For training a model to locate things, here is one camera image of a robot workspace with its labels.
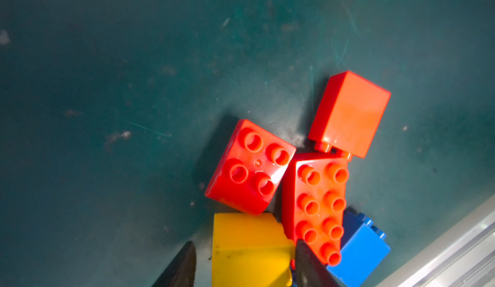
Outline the yellow lego brick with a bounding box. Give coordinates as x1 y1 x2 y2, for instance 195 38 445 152
211 213 295 286

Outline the blue lego brick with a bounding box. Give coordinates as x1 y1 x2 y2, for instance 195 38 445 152
327 210 391 287

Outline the aluminium front rail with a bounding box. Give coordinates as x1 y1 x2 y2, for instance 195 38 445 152
379 196 494 286

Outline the red long lego brick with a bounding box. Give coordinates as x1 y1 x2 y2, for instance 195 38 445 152
282 153 349 266

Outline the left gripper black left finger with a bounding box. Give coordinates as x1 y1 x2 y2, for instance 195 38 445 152
152 241 197 287

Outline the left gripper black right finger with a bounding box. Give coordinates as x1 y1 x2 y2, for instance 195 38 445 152
295 239 339 287

